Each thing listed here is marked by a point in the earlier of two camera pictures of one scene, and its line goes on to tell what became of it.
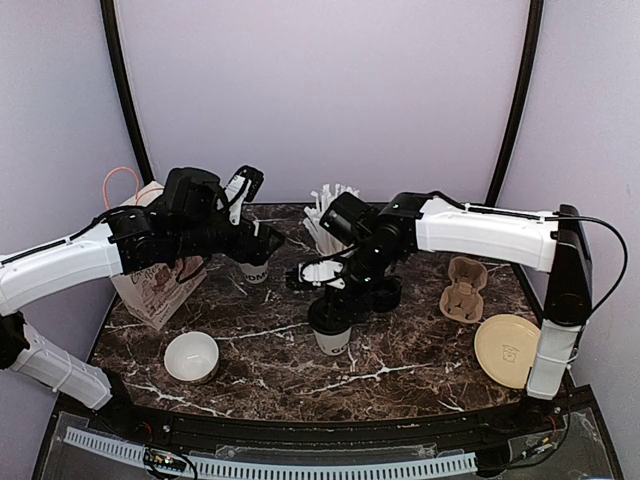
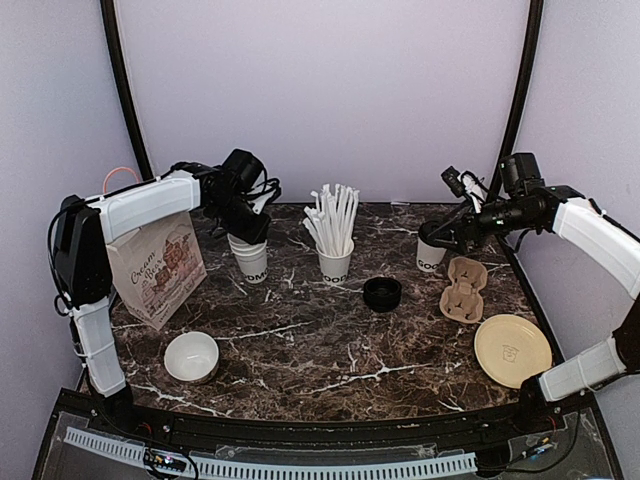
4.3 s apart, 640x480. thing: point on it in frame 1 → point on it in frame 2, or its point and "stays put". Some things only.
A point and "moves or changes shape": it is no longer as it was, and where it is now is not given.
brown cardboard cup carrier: x=463 y=300 stays put
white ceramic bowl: x=192 y=357 stays put
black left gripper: x=259 y=252 → x=253 y=234
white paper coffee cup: x=334 y=345 → x=429 y=258
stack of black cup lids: x=387 y=294 stays put
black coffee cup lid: x=330 y=316 moves or changes shape
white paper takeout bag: x=153 y=292 stays put
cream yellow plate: x=506 y=347 stays put
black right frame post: x=523 y=91 stays put
